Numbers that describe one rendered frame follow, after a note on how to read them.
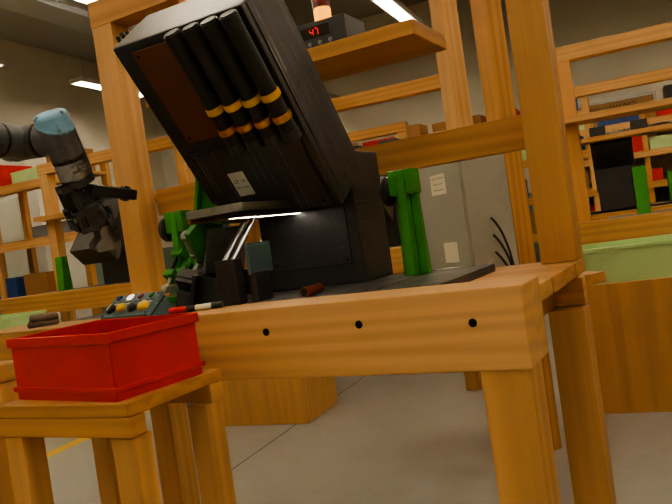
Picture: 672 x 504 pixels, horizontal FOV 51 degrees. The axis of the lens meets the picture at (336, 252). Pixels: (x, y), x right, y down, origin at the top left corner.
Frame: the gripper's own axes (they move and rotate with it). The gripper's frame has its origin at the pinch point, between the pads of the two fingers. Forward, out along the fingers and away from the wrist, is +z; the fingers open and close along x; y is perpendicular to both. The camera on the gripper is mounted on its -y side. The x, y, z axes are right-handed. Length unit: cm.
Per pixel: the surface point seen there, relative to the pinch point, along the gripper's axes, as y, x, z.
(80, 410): 33, 41, 6
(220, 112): -24.1, 23.6, -26.4
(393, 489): -69, -10, 148
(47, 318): 14.5, -27.9, 18.6
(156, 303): 0.4, 10.4, 12.0
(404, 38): -80, 30, -26
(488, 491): -86, 24, 145
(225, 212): -15.9, 26.0, -6.4
